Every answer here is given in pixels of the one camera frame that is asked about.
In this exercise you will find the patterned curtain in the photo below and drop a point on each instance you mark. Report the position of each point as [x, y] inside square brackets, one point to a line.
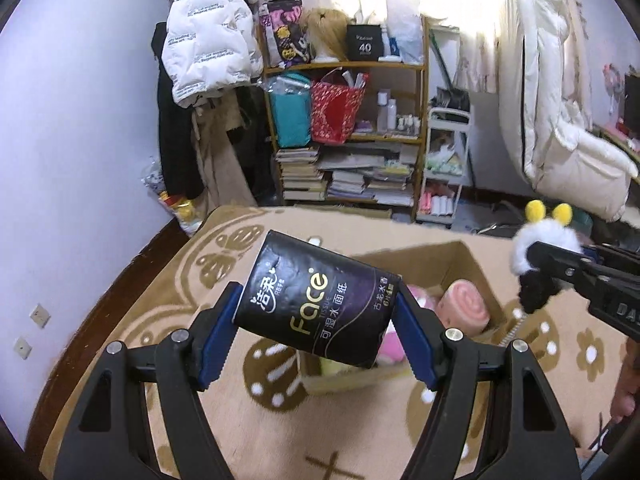
[480, 60]

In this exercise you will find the teal bag in clear plastic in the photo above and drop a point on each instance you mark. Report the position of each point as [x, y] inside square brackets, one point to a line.
[292, 115]

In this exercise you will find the blonde wig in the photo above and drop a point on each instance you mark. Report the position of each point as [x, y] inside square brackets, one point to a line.
[327, 35]

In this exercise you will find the small purple box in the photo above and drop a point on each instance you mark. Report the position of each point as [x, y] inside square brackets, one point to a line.
[365, 126]

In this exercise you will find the pink roll plush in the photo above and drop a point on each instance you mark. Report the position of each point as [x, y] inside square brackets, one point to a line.
[465, 310]

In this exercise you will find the black printed tote bag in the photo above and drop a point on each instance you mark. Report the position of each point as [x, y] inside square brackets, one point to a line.
[285, 30]

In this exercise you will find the black hanging coat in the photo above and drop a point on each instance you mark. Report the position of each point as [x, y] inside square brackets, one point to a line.
[172, 150]

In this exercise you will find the stack of thick books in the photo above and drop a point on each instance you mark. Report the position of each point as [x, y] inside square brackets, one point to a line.
[300, 175]

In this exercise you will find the white rolls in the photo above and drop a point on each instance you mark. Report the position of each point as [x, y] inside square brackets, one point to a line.
[442, 207]

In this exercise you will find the beige patterned rug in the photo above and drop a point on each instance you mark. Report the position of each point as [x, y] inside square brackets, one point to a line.
[280, 435]

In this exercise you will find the clear tall bottle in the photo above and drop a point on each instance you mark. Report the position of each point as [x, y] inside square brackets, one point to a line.
[383, 112]

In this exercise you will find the brown cardboard box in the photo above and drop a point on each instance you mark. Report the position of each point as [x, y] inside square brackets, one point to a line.
[345, 382]

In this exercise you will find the white duvet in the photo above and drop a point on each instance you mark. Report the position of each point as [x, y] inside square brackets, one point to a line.
[550, 110]

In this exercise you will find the red gift bag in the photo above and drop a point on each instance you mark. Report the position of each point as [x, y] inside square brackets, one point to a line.
[332, 110]

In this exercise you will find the white plastic bag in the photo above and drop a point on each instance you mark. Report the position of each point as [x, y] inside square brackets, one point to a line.
[405, 35]

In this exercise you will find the black box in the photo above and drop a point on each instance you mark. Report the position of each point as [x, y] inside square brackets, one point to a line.
[365, 42]

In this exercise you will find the black tissue pack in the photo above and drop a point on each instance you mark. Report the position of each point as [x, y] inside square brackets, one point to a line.
[310, 305]

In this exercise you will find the white puffer jacket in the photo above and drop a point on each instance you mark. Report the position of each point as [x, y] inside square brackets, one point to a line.
[210, 35]

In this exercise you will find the dark monitor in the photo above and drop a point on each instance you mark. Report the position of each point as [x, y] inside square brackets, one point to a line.
[632, 102]

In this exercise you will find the row of small bottles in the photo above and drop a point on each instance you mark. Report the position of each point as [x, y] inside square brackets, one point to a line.
[409, 125]

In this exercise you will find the person's right hand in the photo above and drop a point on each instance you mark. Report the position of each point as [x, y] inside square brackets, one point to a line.
[629, 385]

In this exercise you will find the white tall bottle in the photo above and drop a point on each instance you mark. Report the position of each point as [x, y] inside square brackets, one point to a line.
[392, 117]

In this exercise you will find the white fluffy bee plush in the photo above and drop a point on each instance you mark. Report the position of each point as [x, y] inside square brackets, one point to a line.
[522, 240]

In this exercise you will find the pink flower plush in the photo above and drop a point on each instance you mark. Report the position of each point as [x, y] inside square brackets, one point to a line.
[392, 350]

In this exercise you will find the gold foil bag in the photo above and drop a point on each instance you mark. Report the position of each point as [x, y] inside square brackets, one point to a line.
[182, 210]

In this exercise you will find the white wall socket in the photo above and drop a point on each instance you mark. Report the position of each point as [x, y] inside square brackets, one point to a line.
[40, 316]
[23, 349]

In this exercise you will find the green packets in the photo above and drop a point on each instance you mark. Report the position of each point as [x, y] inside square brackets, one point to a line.
[442, 162]

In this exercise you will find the pink plastic wrapped plush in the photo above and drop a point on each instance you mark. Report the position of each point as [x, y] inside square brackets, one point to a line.
[425, 297]

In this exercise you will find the wooden bookshelf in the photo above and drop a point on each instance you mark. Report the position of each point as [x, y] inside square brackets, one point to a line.
[350, 64]

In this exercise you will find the chrome office chair base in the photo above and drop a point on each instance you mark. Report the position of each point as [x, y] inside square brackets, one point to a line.
[495, 229]

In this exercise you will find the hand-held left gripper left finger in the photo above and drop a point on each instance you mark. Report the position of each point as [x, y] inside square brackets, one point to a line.
[220, 340]

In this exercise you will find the beige hanging coat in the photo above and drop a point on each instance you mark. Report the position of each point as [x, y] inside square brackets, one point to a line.
[220, 160]

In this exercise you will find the pile of magazines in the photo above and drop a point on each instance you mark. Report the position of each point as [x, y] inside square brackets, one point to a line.
[372, 180]

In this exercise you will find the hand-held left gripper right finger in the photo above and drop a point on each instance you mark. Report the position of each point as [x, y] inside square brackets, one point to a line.
[415, 340]

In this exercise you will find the white rolling cart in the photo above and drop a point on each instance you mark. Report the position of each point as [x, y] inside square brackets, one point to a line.
[462, 160]

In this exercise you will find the yellow round plush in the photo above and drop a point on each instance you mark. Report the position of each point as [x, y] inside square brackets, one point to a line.
[335, 366]

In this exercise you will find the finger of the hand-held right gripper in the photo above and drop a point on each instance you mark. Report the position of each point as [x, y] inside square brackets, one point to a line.
[555, 259]
[615, 259]

